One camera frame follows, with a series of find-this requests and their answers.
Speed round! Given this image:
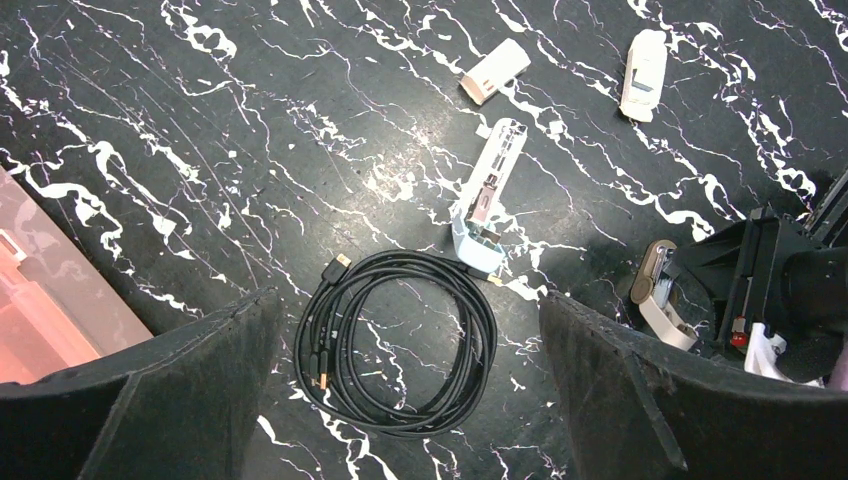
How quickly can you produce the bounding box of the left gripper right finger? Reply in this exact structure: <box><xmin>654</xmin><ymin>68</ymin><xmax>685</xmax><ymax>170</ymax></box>
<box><xmin>539</xmin><ymin>292</ymin><xmax>847</xmax><ymax>479</ymax></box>

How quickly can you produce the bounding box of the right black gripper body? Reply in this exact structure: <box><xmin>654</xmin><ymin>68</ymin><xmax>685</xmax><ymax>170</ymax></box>
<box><xmin>672</xmin><ymin>174</ymin><xmax>847</xmax><ymax>358</ymax></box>

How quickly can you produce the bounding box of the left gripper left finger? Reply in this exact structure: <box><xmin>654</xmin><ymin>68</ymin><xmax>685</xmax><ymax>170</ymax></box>
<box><xmin>1</xmin><ymin>287</ymin><xmax>281</xmax><ymax>479</ymax></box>

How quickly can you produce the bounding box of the orange plastic storage box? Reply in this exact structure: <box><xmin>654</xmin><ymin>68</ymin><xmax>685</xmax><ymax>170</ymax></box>
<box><xmin>1</xmin><ymin>172</ymin><xmax>153</xmax><ymax>384</ymax></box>

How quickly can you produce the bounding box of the coiled black cable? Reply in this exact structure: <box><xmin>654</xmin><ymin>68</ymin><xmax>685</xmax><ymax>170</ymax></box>
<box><xmin>292</xmin><ymin>248</ymin><xmax>505</xmax><ymax>440</ymax></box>

